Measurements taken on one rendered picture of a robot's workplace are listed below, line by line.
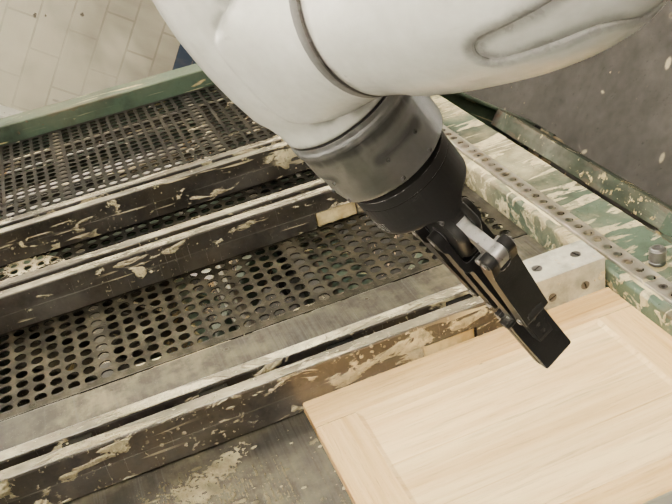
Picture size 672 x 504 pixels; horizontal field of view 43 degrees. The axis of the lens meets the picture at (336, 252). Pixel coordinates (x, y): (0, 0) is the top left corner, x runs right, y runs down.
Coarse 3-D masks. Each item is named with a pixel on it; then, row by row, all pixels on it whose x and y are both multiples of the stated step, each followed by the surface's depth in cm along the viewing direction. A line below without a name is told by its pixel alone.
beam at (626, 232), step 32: (480, 128) 176; (512, 160) 161; (480, 192) 161; (544, 192) 149; (576, 192) 147; (544, 224) 141; (608, 224) 136; (640, 224) 135; (640, 256) 128; (640, 288) 121
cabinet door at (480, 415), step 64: (576, 320) 122; (640, 320) 120; (384, 384) 118; (448, 384) 116; (512, 384) 114; (576, 384) 112; (640, 384) 110; (384, 448) 108; (448, 448) 106; (512, 448) 104; (576, 448) 102; (640, 448) 101
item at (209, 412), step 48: (576, 288) 126; (336, 336) 120; (384, 336) 118; (432, 336) 120; (192, 384) 116; (240, 384) 114; (288, 384) 115; (336, 384) 118; (96, 432) 113; (144, 432) 111; (192, 432) 113; (240, 432) 116; (0, 480) 106; (48, 480) 109; (96, 480) 111
